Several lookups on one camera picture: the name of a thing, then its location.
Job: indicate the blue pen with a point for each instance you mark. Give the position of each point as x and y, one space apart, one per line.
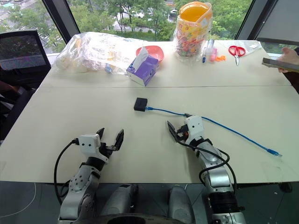
204 56

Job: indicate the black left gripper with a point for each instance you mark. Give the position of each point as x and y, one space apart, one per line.
106 150

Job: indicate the black table foot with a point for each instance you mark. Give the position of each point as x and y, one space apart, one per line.
286 187

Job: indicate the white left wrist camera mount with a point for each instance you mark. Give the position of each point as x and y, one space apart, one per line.
88 144

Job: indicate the dark robot torso rim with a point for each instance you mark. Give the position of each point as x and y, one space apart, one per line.
135 219

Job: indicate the small light blue packet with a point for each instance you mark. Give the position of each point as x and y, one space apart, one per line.
108 68

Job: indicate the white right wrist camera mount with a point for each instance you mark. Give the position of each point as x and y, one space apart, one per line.
194 127

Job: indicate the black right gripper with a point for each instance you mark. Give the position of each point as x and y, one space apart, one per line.
182 135

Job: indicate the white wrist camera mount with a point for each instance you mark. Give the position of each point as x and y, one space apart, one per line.
194 127
88 144

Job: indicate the bystander's bare hand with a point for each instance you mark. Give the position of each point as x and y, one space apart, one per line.
289 56

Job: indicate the flat clear plastic sheet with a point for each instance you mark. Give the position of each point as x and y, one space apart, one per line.
253 46

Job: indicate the purple tissue box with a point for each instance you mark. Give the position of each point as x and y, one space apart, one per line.
143 70

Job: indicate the large clear plastic bag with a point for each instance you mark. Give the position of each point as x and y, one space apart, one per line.
93 52

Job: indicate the bag of colourful toys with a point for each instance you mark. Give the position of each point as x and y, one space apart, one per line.
191 32

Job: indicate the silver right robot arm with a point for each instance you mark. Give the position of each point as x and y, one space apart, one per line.
216 175

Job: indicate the small orange clips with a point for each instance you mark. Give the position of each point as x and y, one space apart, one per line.
221 58

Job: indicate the dark window frame pillar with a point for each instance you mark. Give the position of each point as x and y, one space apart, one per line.
255 18
61 19

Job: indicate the black mesh office chair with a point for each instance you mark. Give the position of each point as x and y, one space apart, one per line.
21 60

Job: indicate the small pink packet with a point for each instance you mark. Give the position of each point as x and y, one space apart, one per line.
213 54

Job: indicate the pink plastic bowl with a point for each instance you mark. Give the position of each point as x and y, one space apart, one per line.
156 51

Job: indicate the grey rounded robot leg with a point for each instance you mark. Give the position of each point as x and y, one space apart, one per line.
118 198
181 203

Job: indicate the small clear bottle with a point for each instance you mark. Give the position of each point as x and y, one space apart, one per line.
210 44

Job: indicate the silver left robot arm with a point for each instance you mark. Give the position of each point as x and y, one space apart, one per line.
79 184

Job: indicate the small black adapter box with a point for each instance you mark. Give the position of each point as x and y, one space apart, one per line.
140 104

